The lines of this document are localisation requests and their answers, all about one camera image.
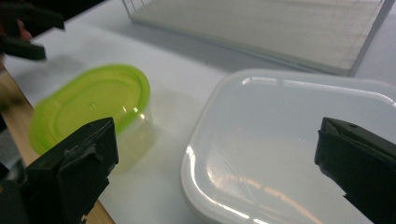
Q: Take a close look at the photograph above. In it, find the clear plastic container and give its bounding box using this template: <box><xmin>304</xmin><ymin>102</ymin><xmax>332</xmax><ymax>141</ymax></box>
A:
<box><xmin>113</xmin><ymin>104</ymin><xmax>157</xmax><ymax>174</ymax></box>

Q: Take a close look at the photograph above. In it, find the green plastic lid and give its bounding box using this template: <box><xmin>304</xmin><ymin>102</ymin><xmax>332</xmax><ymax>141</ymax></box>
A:
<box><xmin>28</xmin><ymin>63</ymin><xmax>151</xmax><ymax>156</ymax></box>

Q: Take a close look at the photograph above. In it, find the clear plastic lid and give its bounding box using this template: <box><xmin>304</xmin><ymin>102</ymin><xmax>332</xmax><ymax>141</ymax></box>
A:
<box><xmin>180</xmin><ymin>68</ymin><xmax>396</xmax><ymax>224</ymax></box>

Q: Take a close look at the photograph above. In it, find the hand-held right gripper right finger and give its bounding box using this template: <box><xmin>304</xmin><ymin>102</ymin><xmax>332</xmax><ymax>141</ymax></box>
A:
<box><xmin>314</xmin><ymin>117</ymin><xmax>396</xmax><ymax>224</ymax></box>

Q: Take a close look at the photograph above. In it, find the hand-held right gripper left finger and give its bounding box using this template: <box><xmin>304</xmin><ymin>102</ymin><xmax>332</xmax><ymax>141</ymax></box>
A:
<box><xmin>21</xmin><ymin>117</ymin><xmax>120</xmax><ymax>224</ymax></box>

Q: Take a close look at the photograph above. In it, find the white metal frame rack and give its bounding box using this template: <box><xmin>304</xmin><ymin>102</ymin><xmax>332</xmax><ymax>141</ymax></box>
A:
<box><xmin>120</xmin><ymin>0</ymin><xmax>396</xmax><ymax>77</ymax></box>

